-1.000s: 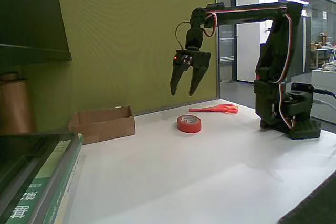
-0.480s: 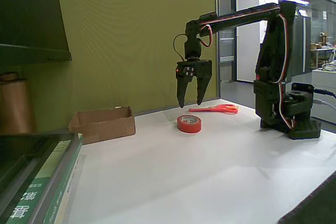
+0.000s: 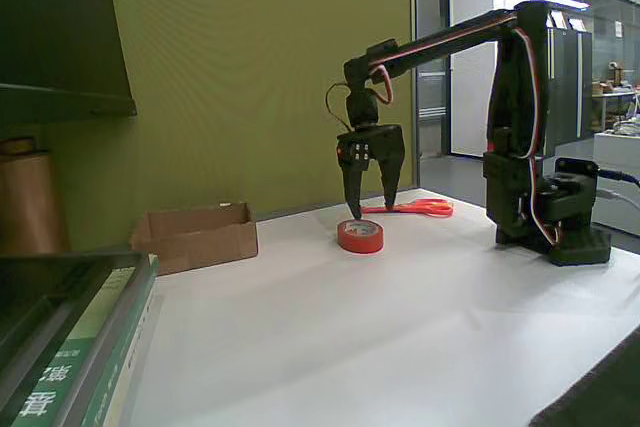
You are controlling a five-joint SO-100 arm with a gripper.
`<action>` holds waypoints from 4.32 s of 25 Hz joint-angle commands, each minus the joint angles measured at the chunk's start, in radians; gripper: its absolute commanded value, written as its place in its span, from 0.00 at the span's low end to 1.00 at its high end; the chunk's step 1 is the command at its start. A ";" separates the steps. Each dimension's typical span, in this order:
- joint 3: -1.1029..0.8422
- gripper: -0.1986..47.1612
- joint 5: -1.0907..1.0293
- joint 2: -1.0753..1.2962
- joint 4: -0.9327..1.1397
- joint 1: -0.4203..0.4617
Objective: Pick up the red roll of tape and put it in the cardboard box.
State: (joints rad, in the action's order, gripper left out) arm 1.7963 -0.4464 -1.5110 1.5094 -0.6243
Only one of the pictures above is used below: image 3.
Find green book with white characters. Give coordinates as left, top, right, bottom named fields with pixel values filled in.
left=7, top=265, right=139, bottom=422

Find dark green metal shelf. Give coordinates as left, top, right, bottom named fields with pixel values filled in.
left=0, top=0, right=138, bottom=123

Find long ceiling light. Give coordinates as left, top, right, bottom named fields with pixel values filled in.
left=528, top=0, right=591, bottom=11

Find glass door with metal frame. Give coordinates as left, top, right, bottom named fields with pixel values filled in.
left=413, top=0, right=451, bottom=161

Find orange scissors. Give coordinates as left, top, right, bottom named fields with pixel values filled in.
left=359, top=199, right=455, bottom=219

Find brown cardboard box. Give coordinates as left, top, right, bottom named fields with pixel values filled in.
left=130, top=201, right=260, bottom=277

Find green books stack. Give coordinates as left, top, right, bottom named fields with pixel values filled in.
left=0, top=250, right=151, bottom=398

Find green spined book white pages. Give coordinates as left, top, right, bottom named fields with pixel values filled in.
left=54, top=254, right=164, bottom=427

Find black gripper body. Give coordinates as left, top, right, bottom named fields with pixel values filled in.
left=335, top=123, right=407, bottom=169

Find grey cable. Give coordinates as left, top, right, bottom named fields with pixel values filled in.
left=597, top=189, right=640, bottom=208

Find olive green partition panel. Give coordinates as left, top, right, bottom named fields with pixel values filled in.
left=42, top=0, right=420, bottom=253

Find brown paper roll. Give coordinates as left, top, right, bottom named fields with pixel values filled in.
left=0, top=138, right=71, bottom=254

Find red tape roll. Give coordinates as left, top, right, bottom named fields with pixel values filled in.
left=336, top=219, right=385, bottom=255

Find black cable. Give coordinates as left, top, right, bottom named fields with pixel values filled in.
left=597, top=166, right=640, bottom=186

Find cluttered background desk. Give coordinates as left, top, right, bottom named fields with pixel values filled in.
left=592, top=60, right=640, bottom=138

